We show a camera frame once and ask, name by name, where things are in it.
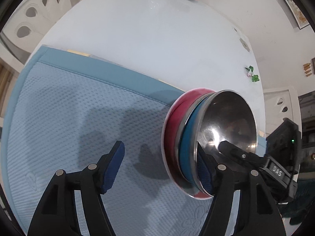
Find white chair far right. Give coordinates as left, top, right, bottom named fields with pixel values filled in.
left=263, top=86, right=302, bottom=136

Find magenta steel bowl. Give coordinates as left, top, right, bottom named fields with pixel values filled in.
left=178, top=95, right=212, bottom=196

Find green candy wrappers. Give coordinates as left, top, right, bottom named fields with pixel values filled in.
left=245, top=65, right=260, bottom=83

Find white chair far left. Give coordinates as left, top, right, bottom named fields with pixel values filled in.
left=1, top=0, right=81, bottom=64

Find blue textured table mat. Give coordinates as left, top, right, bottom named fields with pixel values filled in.
left=1, top=46, right=211, bottom=235

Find blue steel bowl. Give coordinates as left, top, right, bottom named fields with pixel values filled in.
left=191, top=90, right=257, bottom=195

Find pink polka dot bowl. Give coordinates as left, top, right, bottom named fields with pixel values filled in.
left=161, top=88, right=215, bottom=200

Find framed wall picture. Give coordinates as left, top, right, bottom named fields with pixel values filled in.
left=284, top=0, right=310, bottom=30

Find white chair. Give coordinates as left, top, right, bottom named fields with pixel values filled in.
left=263, top=86, right=302, bottom=136
left=1, top=0, right=81, bottom=64

